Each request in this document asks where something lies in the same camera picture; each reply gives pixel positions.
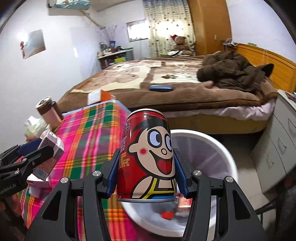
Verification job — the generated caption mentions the red medicine box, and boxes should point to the red medicine box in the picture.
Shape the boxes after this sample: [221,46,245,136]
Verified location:
[177,194,192,211]

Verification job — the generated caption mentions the wall poster with ornament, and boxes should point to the wall poster with ornament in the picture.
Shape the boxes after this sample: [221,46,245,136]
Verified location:
[20,29,46,59]

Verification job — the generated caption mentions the dried branches in vase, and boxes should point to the dried branches in vase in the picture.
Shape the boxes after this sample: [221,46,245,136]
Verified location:
[99,25,117,48]

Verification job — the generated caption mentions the wooden headboard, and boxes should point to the wooden headboard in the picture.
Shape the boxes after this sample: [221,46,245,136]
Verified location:
[224,43,295,93]

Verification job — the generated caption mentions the grey drawer cabinet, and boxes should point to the grey drawer cabinet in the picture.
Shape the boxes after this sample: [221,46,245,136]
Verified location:
[251,90,296,193]

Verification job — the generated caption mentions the bed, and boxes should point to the bed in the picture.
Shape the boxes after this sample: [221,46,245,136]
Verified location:
[57,55,280,135]

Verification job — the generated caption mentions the wooden wardrobe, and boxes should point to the wooden wardrobe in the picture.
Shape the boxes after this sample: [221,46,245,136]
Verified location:
[188,0,232,55]

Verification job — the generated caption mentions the white trash bin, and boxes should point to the white trash bin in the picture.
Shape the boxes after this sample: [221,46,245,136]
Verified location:
[121,129,238,237]

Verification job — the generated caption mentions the pink brown lidded mug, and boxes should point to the pink brown lidded mug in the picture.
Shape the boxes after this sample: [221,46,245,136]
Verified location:
[36,96,64,130]

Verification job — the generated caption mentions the dark brown jacket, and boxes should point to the dark brown jacket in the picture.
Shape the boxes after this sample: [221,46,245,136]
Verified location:
[197,51,274,93]

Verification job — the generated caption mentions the teddy bear with hat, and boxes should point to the teddy bear with hat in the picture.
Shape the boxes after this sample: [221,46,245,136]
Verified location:
[171,35,193,56]

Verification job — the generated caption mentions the orange tissue box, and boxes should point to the orange tissue box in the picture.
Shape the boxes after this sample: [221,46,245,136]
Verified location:
[87,89,116,105]

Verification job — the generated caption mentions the small window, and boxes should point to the small window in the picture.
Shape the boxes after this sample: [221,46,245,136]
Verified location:
[126,19,150,42]

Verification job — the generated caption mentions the cluttered shelf unit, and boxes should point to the cluttered shelf unit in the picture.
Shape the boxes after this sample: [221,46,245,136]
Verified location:
[97,46,134,70]

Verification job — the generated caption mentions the purple grape milk carton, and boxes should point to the purple grape milk carton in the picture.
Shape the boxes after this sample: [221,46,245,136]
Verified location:
[27,174,50,198]

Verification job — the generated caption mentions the air conditioner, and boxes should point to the air conditioner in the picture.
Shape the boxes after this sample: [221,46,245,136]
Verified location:
[47,0,90,10]

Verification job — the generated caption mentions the blue phone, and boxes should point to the blue phone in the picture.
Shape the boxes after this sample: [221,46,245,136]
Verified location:
[149,85,174,92]

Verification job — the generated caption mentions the brown bear blanket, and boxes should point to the brown bear blanket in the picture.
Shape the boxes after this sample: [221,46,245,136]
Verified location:
[58,56,278,113]

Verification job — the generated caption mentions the red cartoon drink can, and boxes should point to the red cartoon drink can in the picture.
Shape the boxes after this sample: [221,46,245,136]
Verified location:
[116,108,177,203]

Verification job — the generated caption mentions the colourful plaid tablecloth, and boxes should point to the colourful plaid tablecloth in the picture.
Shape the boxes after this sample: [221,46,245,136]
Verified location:
[18,100,154,240]

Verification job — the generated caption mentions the patterned window curtain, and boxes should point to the patterned window curtain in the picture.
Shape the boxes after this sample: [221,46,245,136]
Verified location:
[142,0,196,57]

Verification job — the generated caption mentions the soft tissue pack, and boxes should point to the soft tissue pack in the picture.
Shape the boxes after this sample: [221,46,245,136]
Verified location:
[24,116,47,142]

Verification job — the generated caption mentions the red strawberry milk carton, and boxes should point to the red strawberry milk carton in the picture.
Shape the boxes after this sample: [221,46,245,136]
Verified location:
[33,130,65,181]

